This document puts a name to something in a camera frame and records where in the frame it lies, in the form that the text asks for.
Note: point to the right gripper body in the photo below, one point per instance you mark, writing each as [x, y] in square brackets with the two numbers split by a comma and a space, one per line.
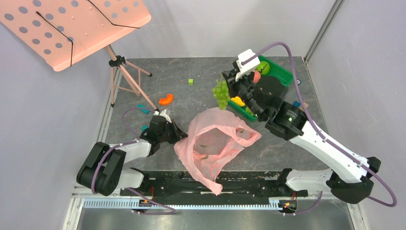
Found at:
[240, 81]

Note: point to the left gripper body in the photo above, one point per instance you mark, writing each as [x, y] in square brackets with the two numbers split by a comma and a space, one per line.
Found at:
[168, 135]

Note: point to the yellow fake corn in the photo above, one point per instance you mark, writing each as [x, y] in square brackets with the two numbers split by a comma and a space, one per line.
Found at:
[238, 101]

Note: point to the green fake grapes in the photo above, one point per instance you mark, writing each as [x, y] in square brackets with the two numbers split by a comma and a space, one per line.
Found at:
[221, 94]

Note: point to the pink plastic bag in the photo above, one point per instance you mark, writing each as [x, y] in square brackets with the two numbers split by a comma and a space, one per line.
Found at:
[215, 137]

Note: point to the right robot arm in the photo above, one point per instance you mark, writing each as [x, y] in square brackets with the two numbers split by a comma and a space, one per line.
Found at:
[345, 179]

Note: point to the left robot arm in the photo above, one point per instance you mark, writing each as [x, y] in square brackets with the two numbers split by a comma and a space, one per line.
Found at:
[102, 171]

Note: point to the pink fake peach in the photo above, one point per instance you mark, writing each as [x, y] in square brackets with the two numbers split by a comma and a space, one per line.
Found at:
[257, 76]

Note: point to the green fake starfruit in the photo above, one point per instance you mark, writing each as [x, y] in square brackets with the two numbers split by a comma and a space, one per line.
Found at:
[249, 111]

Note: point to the green fake melon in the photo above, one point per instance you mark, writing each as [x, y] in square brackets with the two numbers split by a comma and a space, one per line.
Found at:
[263, 68]

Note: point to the orange arch block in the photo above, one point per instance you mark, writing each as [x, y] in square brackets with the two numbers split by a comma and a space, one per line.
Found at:
[167, 100]

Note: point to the teal long block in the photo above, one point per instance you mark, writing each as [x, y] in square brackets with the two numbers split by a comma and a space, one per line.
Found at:
[143, 109]

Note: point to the green plastic tray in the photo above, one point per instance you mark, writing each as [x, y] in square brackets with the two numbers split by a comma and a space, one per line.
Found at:
[279, 73]

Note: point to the blue toy brick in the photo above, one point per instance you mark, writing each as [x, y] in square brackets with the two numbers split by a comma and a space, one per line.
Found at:
[296, 104]

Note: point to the pink music stand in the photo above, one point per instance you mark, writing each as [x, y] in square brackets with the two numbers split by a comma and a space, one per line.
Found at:
[64, 32]

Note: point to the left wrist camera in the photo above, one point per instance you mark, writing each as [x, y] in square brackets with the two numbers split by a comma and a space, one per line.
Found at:
[164, 113]

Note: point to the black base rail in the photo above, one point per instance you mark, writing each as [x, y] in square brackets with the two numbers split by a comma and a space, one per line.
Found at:
[239, 188]

